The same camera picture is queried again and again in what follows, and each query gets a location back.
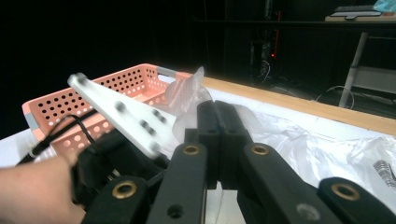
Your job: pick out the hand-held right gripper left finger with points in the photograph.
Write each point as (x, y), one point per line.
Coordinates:
(208, 130)

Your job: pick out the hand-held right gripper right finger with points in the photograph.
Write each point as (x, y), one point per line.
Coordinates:
(232, 133)

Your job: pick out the pink perforated plastic basket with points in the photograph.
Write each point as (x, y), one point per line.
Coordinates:
(130, 81)

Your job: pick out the clear plastic bag smiley print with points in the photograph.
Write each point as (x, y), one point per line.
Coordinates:
(311, 146)

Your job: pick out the white board table cover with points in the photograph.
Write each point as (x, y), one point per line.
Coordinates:
(280, 109)

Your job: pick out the black computer tower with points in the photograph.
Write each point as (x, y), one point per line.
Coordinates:
(264, 46)

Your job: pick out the dark keyboard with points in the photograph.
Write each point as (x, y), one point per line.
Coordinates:
(355, 12)

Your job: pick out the light blue packet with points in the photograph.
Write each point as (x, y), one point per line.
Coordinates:
(386, 5)

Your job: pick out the white metal frame desk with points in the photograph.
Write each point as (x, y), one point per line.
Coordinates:
(355, 68)

